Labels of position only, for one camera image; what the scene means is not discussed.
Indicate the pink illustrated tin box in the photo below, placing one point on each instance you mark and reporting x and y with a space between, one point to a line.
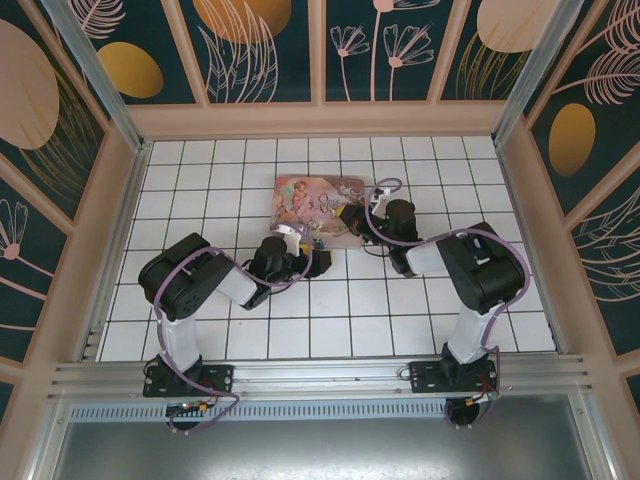
305 200

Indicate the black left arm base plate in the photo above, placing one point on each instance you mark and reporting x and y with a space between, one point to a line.
220 377

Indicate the aluminium side rail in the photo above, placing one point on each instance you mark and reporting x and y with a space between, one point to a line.
127 210
520 210

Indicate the aluminium corner post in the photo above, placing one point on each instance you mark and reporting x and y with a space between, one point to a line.
100 75
530 70

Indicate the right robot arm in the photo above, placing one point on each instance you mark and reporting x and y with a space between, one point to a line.
490 280

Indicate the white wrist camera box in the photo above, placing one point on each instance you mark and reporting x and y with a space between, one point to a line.
380 200
290 235

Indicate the long aluminium mounting rail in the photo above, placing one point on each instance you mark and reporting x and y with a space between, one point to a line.
320 375

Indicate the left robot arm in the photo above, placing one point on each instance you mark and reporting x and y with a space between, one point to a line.
175 280

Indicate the grey metal sheet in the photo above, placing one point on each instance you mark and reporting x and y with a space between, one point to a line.
320 450

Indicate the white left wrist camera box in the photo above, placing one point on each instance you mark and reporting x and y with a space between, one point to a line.
290 235

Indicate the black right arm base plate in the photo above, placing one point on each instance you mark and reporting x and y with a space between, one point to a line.
425 375

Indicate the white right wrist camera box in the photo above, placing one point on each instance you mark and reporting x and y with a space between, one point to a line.
380 200

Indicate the small blue padlock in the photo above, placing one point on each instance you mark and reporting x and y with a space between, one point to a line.
318 245

